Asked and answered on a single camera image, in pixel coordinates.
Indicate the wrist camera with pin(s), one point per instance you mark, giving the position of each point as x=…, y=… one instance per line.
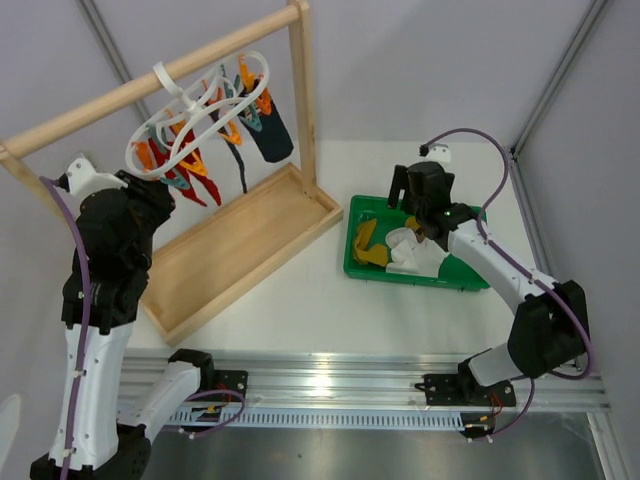
x=436, y=152
x=81, y=179

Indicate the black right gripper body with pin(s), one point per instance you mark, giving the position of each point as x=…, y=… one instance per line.
x=411, y=206

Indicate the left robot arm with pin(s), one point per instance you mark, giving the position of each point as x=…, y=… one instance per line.
x=113, y=236

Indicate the green plastic tray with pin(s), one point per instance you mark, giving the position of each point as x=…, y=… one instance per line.
x=453, y=274

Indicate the white plastic clip hanger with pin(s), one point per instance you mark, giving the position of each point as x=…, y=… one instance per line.
x=221, y=95

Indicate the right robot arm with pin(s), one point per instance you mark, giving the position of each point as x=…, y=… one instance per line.
x=550, y=324

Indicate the aluminium mounting rail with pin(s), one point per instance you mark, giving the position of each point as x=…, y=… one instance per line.
x=348, y=391

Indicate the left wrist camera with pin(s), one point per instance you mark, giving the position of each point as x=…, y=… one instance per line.
x=81, y=179

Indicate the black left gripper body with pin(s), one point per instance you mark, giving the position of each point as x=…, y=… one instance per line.
x=152, y=207

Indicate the yellow sock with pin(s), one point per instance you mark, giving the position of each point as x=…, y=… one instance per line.
x=364, y=252
x=414, y=225

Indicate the wooden drying rack stand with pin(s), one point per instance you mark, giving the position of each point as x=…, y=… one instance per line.
x=204, y=270

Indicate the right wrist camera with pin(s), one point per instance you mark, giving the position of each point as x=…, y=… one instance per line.
x=436, y=152

